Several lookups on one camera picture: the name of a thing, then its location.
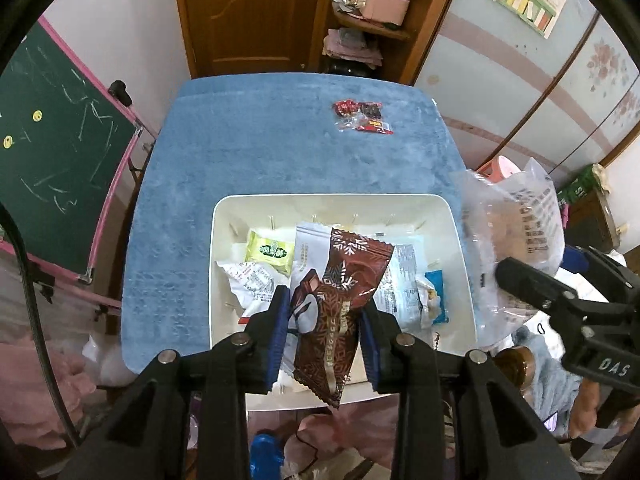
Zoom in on blue table cloth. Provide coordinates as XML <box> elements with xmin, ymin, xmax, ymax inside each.
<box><xmin>122</xmin><ymin>73</ymin><xmax>464</xmax><ymax>373</ymax></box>

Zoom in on large white blue bag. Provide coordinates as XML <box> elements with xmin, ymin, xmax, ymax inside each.
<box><xmin>291</xmin><ymin>222</ymin><xmax>427</xmax><ymax>333</ymax></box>

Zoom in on pink plastic stool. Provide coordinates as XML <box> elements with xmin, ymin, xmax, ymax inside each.
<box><xmin>476</xmin><ymin>155</ymin><xmax>521</xmax><ymax>183</ymax></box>

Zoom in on folded pink cloths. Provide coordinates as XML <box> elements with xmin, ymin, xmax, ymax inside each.
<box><xmin>322</xmin><ymin>27</ymin><xmax>383</xmax><ymax>67</ymax></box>

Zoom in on green bag on floor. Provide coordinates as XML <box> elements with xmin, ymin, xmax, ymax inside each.
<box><xmin>556</xmin><ymin>162</ymin><xmax>611</xmax><ymax>206</ymax></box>

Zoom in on red candy clear bag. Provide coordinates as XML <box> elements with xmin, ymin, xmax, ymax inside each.
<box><xmin>333</xmin><ymin>99</ymin><xmax>394</xmax><ymax>136</ymax></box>

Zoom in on brown wooden door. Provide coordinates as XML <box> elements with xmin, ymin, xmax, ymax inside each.
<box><xmin>177</xmin><ymin>0</ymin><xmax>319</xmax><ymax>78</ymax></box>

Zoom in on black cable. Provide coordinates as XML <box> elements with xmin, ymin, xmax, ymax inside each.
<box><xmin>0</xmin><ymin>204</ymin><xmax>82</xmax><ymax>449</ymax></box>

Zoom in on white plastic tray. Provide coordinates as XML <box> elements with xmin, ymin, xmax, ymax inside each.
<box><xmin>207</xmin><ymin>192</ymin><xmax>480</xmax><ymax>413</ymax></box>

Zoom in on dark red brown snack packet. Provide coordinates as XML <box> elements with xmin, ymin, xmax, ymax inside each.
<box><xmin>288</xmin><ymin>222</ymin><xmax>394</xmax><ymax>408</ymax></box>

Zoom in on clear bag brown cakes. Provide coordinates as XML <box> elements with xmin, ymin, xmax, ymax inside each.
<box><xmin>452</xmin><ymin>159</ymin><xmax>565</xmax><ymax>348</ymax></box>

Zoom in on white red-striped snack bag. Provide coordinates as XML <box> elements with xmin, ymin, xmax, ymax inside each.
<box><xmin>216</xmin><ymin>261</ymin><xmax>290</xmax><ymax>325</ymax></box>

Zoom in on wooden corner shelf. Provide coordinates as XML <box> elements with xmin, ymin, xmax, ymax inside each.
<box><xmin>307</xmin><ymin>0</ymin><xmax>452</xmax><ymax>84</ymax></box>

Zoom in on green chalkboard pink frame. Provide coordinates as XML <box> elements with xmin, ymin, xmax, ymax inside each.
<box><xmin>1</xmin><ymin>18</ymin><xmax>141</xmax><ymax>283</ymax></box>

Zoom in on green pastry packet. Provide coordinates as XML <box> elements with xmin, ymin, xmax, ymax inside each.
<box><xmin>244</xmin><ymin>230</ymin><xmax>295</xmax><ymax>276</ymax></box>

